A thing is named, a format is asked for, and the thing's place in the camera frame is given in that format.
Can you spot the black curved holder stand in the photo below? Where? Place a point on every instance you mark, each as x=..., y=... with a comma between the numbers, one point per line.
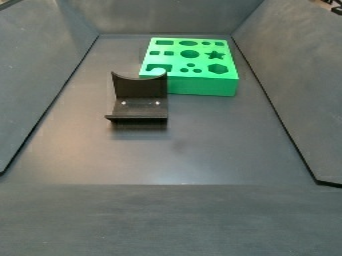
x=140, y=98

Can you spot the green shape sorter block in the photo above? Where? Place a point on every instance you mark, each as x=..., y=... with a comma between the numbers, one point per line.
x=198, y=64

